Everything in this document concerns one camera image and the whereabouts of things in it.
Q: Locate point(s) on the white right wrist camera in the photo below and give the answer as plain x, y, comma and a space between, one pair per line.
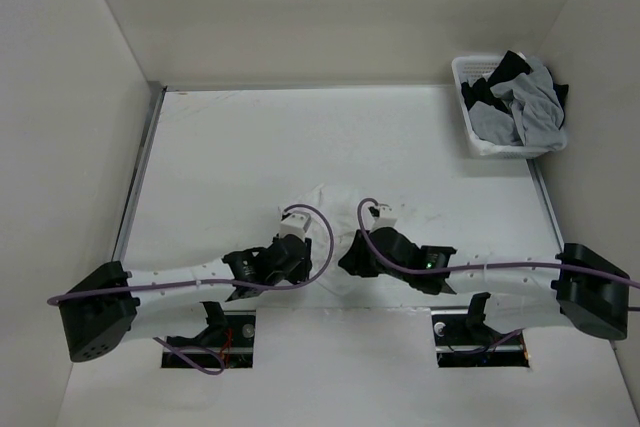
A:
383, 216

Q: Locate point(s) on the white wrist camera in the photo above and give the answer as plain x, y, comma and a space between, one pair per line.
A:
383, 216
295, 224

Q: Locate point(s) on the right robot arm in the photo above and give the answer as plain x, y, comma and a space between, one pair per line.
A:
578, 288

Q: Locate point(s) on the grey folded tank top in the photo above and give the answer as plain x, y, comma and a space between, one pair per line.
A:
494, 126

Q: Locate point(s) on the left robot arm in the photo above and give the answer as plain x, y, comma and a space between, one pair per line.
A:
113, 305

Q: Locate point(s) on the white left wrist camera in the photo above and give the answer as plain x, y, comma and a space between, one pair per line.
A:
295, 224

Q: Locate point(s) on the metal table edge rail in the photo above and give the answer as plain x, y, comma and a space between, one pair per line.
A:
157, 91

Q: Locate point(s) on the white tank top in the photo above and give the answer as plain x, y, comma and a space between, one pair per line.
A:
334, 288

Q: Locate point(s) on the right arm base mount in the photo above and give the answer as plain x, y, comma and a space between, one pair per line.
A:
463, 340

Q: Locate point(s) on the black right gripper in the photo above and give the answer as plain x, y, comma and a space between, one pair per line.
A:
355, 259

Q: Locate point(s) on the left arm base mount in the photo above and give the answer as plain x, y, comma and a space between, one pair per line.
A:
222, 340

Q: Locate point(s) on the black tank top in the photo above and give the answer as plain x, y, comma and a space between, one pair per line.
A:
511, 65

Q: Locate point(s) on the white plastic laundry basket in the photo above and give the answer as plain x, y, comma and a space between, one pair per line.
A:
471, 68

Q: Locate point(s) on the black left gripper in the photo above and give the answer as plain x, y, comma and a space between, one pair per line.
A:
300, 273

